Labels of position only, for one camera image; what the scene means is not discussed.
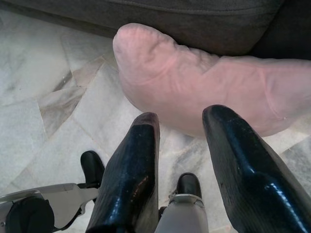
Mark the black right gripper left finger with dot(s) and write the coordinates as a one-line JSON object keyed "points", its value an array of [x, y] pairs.
{"points": [[128, 174]]}

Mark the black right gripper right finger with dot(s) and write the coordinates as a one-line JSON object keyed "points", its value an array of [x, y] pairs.
{"points": [[243, 170]]}

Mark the pink cat face pillow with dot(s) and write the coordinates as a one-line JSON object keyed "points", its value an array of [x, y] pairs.
{"points": [[194, 80]]}

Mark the dark grey fabric sofa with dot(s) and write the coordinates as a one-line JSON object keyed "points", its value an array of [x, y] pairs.
{"points": [[194, 21]]}

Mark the silver black robot right leg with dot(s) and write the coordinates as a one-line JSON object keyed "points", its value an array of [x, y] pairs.
{"points": [[187, 213]]}

